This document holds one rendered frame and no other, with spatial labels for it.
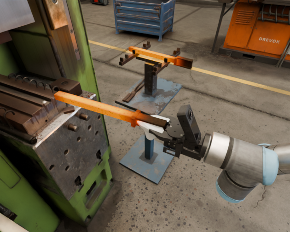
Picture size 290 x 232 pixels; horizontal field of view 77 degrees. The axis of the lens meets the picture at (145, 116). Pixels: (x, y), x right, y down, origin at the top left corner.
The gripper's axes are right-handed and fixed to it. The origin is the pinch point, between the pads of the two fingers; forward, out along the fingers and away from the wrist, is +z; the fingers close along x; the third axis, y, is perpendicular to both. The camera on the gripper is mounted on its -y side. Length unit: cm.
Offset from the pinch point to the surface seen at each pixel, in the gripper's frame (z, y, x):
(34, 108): 43.6, 8.2, -4.9
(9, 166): 55, 35, -20
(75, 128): 31.4, 18.9, 0.6
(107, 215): 26, 107, -1
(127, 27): 200, 89, 351
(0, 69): 90, 11, 12
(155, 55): 18, 5, 55
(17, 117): 46.3, 9.4, -10.7
